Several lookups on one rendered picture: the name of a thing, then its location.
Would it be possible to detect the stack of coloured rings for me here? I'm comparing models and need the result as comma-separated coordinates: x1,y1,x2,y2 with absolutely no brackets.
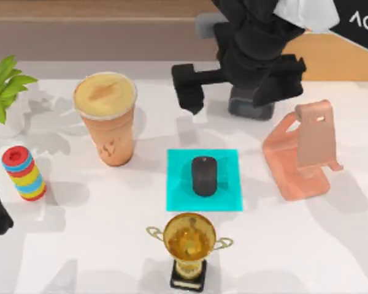
1,146,47,203

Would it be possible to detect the green plant in white pot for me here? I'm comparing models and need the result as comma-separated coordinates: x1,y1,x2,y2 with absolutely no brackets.
0,55,39,138

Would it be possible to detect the brown wooden cabinet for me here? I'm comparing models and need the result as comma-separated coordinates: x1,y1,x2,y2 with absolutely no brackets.
0,0,222,62

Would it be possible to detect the cyan square mat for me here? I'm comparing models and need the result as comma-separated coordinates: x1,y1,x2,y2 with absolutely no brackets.
166,148,244,213

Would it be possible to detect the black computer mouse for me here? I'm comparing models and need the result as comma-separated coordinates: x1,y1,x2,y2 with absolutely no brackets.
191,156,220,197

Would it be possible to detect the orange drink cup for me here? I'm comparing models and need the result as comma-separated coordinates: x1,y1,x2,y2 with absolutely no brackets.
72,72,138,167

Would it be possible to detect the gold trophy with black base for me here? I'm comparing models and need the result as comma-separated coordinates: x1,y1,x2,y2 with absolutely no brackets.
145,212,234,290

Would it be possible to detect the salmon phone stand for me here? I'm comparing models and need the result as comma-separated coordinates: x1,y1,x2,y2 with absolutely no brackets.
261,98,345,202

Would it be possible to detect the pale wooden board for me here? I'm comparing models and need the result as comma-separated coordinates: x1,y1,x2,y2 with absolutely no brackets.
282,32,368,83

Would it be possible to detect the pale grey rounded box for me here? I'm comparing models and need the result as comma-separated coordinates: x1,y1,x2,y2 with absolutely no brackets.
195,13,230,40

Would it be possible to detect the dark grey rounded block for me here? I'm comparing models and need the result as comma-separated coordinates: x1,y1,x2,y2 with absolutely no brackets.
228,86,276,123

